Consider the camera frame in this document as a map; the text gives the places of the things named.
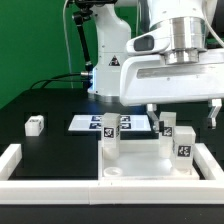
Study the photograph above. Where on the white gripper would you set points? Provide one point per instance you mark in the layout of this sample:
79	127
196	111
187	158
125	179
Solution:
148	80

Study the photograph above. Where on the white square table top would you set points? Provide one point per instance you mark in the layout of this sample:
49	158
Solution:
139	160

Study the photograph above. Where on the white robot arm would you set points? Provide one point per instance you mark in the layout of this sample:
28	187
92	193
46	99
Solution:
168	63

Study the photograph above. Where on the white U-shaped fence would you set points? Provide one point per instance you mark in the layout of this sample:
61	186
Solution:
209	190

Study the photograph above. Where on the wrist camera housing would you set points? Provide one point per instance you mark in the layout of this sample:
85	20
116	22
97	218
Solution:
146	44

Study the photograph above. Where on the white marker base plate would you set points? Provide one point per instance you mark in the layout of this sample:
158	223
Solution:
93	123

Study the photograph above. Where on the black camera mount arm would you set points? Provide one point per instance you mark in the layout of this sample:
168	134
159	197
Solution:
80	17

